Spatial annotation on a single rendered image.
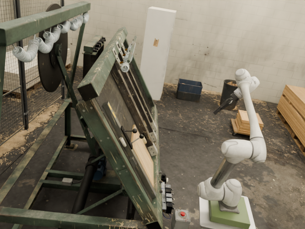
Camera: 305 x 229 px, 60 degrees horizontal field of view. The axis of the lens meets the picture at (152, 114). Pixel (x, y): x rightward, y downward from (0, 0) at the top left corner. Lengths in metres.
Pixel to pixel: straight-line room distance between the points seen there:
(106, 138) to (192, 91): 5.11
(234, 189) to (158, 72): 4.23
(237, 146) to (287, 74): 6.21
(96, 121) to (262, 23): 6.35
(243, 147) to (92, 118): 1.06
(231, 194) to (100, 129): 1.32
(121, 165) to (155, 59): 4.51
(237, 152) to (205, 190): 0.58
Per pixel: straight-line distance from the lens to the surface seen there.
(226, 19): 7.40
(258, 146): 2.03
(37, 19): 2.06
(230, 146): 1.94
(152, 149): 2.80
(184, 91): 6.67
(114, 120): 1.94
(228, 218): 2.54
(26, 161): 2.91
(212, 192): 2.37
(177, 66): 7.58
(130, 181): 1.93
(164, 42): 6.03
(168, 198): 2.59
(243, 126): 5.51
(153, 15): 5.99
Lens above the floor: 2.53
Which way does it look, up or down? 26 degrees down
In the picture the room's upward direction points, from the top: 9 degrees clockwise
